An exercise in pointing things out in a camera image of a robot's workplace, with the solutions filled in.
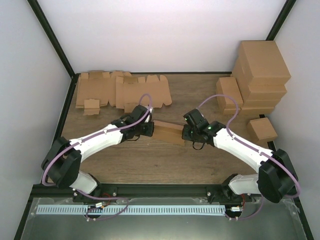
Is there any flat cardboard blank middle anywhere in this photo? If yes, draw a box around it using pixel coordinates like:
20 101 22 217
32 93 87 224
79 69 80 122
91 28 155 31
115 74 172 113

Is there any black aluminium frame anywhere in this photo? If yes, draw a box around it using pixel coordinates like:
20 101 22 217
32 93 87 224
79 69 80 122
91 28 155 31
13 0 315 240

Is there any cardboard box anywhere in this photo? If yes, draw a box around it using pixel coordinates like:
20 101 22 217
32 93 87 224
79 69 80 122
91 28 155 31
152 120 185 146

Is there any light blue slotted rail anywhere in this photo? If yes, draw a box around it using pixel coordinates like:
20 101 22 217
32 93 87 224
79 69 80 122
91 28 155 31
36 204 226 216

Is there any flat cardboard blank left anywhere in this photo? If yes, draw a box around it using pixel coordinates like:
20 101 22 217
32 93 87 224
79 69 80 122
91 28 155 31
75 70 131 116

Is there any small folded box left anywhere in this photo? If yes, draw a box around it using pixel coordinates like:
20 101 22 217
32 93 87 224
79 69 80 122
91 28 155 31
216 77 243 110

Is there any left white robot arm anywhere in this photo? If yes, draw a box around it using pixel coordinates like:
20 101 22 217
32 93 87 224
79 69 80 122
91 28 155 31
41 105 154 202

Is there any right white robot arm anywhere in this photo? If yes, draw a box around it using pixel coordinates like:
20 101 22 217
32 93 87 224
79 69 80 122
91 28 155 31
182 109 299 203

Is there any large top folded box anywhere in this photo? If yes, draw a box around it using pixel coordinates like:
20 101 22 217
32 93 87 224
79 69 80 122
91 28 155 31
238 40 291 86

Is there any flat cardboard blank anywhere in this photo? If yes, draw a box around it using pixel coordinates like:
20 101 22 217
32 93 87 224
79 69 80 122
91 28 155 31
75 70 131 116
115 74 172 113

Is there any lone small folded box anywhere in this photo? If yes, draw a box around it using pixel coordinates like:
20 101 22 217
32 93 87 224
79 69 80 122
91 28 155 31
247 117 278 145

